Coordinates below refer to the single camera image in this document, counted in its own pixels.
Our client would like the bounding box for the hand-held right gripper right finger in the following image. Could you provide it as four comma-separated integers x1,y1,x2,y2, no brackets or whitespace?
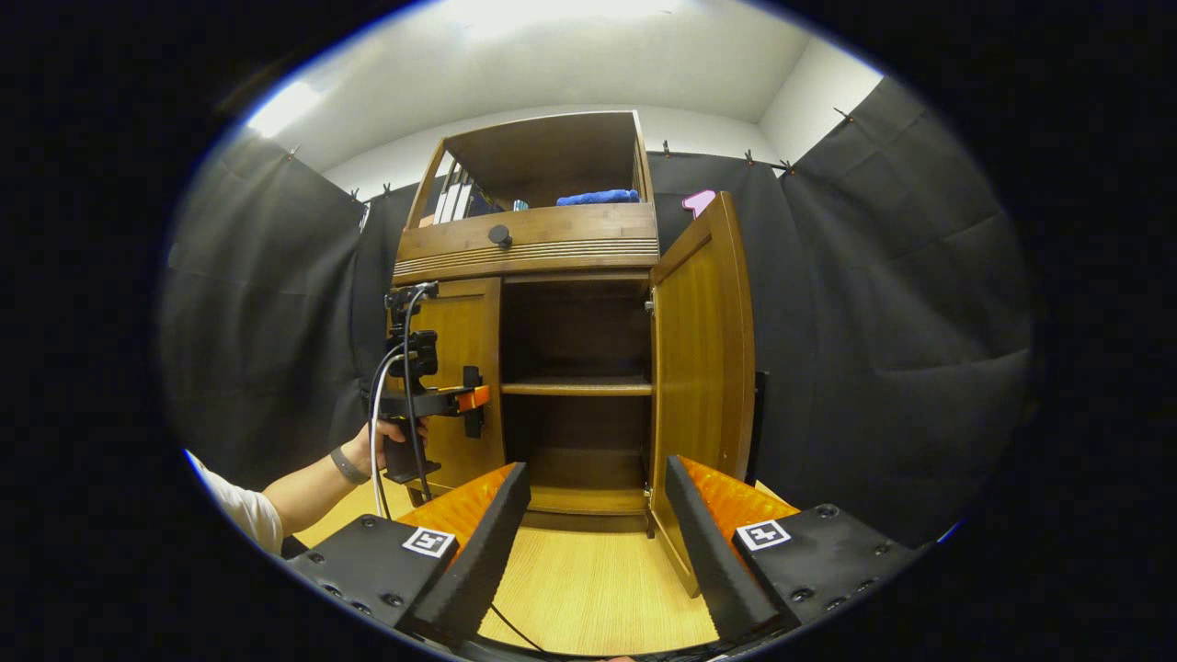
664,455,925,645

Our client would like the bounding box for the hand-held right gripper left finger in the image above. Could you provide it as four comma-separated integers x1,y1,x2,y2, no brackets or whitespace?
287,462,532,649

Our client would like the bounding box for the wooden cabinet door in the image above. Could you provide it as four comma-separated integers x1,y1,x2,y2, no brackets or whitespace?
395,276,507,497
646,190,770,599

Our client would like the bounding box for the wooden double-door shoe cabinet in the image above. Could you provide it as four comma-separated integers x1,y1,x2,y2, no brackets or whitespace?
391,110,665,539

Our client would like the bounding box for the grey wristband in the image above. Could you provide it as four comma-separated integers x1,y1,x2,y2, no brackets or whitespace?
329,447,371,486

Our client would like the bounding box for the wooden grooved drawer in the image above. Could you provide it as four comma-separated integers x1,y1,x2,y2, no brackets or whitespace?
393,202,660,284

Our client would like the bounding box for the person's white shirt sleeve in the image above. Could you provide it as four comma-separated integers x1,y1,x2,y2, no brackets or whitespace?
182,449,286,558

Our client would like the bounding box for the blue folded towel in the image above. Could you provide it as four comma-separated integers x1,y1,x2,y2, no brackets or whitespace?
556,188,641,208

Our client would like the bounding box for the small ceiling light panel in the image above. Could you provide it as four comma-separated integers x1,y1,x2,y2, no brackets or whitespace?
246,80,325,141

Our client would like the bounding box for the black backdrop cloth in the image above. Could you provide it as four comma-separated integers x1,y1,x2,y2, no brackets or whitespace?
156,78,1035,548

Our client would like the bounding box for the large ceiling light panel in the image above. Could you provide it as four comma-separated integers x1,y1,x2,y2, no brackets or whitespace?
441,0,686,40

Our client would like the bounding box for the black cable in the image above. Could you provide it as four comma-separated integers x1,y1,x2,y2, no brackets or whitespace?
401,285,435,505

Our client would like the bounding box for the white cable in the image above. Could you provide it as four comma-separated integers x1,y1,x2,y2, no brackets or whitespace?
367,345,406,521

